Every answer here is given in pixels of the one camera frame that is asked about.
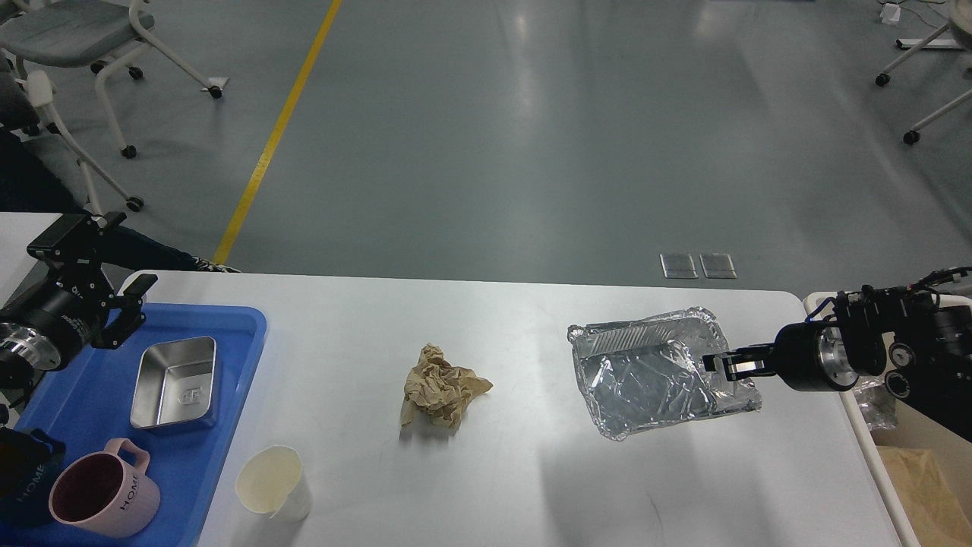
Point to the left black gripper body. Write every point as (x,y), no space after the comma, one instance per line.
(47,325)

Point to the blue plastic tray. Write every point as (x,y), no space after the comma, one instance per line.
(89,402)

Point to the seated person dark clothes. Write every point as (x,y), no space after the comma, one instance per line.
(28,186)

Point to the white side table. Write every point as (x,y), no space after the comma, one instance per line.
(18,230)

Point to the aluminium foil tray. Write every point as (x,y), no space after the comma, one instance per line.
(641,375)

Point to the rectangular stainless steel tin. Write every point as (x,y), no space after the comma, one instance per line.
(177,387)

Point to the grey office chair near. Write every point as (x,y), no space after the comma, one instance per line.
(28,105)

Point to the brown paper in bin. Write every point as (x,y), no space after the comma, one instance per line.
(933,509)

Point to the grey office chair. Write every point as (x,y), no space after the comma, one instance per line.
(70,34)
(28,105)

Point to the dark blue mug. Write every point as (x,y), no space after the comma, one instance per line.
(30,464)

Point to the crumpled foil in bin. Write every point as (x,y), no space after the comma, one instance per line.
(877,406)

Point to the brown paper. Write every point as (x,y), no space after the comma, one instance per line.
(933,509)
(440,390)

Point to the right metal floor plate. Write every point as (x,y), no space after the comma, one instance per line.
(718,265)

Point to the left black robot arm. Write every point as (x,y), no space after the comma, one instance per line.
(16,373)

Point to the cream paper cup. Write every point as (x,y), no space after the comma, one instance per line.
(273,484)

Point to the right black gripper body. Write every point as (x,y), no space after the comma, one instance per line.
(809,357)

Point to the pink ceramic mug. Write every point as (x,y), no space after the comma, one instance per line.
(107,492)

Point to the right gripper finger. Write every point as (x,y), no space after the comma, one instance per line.
(745,362)

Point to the metal floor plate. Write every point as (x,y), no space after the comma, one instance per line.
(718,265)
(678,266)

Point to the grey office chair far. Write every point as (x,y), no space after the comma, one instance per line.
(70,34)

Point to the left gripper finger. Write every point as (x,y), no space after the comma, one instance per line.
(130,317)
(71,249)

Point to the left metal floor plate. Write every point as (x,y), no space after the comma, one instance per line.
(678,266)

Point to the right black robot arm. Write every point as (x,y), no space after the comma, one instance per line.
(906,335)

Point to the beige plastic bin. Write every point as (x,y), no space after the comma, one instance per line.
(914,431)

